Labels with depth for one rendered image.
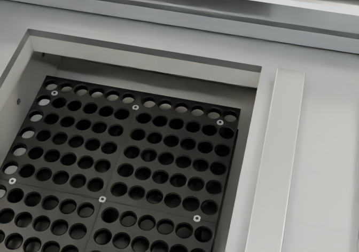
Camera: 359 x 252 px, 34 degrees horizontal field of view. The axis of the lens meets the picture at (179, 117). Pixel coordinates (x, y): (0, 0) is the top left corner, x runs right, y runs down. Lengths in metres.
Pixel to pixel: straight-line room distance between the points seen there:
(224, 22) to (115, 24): 0.09
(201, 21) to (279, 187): 0.17
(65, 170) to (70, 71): 0.18
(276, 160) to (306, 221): 0.05
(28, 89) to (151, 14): 0.15
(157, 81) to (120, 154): 0.15
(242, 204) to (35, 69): 0.27
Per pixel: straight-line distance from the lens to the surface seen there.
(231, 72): 0.49
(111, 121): 0.50
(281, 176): 0.40
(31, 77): 0.58
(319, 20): 0.47
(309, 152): 0.43
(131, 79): 0.61
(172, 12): 0.49
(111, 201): 0.45
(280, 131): 0.42
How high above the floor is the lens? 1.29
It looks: 52 degrees down
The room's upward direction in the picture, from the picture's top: 1 degrees counter-clockwise
